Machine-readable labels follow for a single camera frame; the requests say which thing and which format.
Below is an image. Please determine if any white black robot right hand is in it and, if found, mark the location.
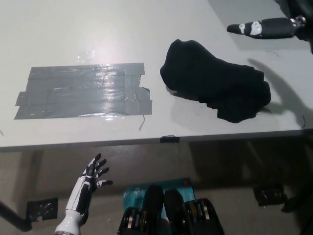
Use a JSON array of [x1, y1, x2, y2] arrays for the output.
[[226, 0, 313, 53]]

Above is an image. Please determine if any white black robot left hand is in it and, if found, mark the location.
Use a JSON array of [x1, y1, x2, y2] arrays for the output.
[[65, 153, 114, 217]]

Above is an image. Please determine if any black t-shirt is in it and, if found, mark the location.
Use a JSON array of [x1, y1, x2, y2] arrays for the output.
[[160, 39, 272, 124]]

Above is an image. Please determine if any grey table leg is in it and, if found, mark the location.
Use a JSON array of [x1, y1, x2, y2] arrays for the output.
[[18, 150, 45, 204]]

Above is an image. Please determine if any small black tape strip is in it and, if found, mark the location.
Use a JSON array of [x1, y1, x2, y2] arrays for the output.
[[160, 134, 180, 144]]

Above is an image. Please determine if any black metal frame bar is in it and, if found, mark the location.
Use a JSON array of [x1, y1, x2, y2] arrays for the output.
[[0, 200, 33, 233]]

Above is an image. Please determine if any grey duct tape patch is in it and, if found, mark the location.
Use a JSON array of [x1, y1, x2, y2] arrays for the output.
[[15, 63, 153, 121]]

